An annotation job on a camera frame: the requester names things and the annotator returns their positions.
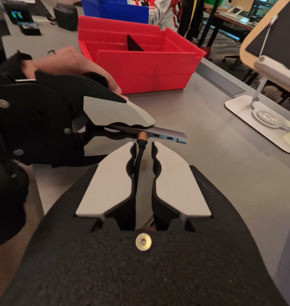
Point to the grey usb hub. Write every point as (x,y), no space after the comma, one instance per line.
(164,135)

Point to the person's left hand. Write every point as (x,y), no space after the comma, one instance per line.
(63,62)

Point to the red plastic bin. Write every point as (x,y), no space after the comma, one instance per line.
(147,71)

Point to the black board on white stand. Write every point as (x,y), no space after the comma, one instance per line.
(274,35)

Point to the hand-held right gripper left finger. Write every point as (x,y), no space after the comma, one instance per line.
(106,188)

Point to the black device with green lights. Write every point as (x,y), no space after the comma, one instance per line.
(18,14)

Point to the black box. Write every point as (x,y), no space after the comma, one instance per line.
(66,19)

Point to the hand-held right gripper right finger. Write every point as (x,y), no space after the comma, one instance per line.
(181,188)

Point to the black yellow-striped jacket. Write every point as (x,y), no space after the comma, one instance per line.
(183,21)

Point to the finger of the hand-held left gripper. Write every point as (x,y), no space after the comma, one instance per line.
(109,111)
(94,148)

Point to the black divider of red bin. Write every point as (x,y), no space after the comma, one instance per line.
(134,45)

